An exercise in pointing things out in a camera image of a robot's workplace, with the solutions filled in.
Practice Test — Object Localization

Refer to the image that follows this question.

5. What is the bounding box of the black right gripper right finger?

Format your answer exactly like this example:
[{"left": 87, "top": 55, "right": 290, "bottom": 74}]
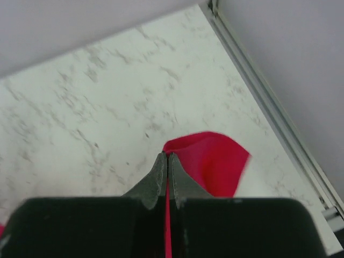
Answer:
[{"left": 168, "top": 153, "right": 212, "bottom": 209}]

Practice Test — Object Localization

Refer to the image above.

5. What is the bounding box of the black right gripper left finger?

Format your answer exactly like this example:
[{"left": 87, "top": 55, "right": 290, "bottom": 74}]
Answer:
[{"left": 123, "top": 152, "right": 167, "bottom": 209}]

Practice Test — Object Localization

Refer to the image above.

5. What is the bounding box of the magenta t shirt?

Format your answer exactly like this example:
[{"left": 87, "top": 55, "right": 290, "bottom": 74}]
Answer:
[{"left": 1, "top": 132, "right": 250, "bottom": 257}]

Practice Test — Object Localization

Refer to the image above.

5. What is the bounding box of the right side aluminium rail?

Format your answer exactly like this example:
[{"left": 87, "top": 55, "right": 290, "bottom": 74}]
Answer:
[{"left": 207, "top": 1, "right": 343, "bottom": 232}]

